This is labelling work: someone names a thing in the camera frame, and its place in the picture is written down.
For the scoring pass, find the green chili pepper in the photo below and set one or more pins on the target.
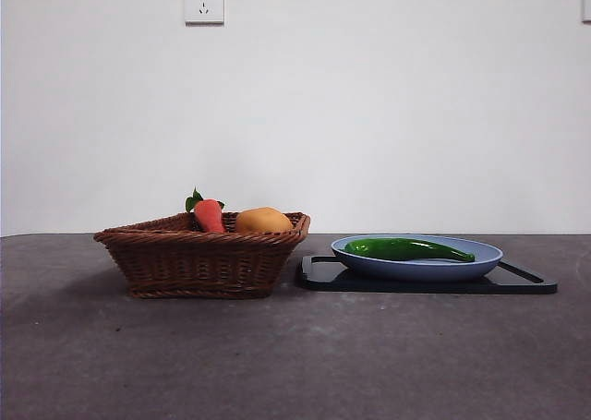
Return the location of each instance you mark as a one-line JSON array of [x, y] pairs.
[[397, 249]]

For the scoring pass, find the blue round plate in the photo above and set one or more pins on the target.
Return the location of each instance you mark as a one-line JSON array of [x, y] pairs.
[[415, 271]]

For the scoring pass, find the yellow potato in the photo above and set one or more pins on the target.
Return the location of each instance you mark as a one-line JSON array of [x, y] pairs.
[[263, 220]]

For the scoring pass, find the orange carrot with green leaves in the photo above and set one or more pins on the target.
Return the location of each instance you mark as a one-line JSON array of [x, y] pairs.
[[210, 216]]

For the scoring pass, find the brown wicker basket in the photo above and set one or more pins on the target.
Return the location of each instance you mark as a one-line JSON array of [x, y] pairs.
[[194, 265]]

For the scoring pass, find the black flat tray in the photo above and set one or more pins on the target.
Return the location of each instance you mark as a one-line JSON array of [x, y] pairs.
[[415, 287]]

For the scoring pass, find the white wall power socket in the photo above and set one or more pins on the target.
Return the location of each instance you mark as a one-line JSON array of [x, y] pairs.
[[204, 3]]

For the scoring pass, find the white wall plate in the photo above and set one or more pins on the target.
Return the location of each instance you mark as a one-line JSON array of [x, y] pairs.
[[586, 3]]

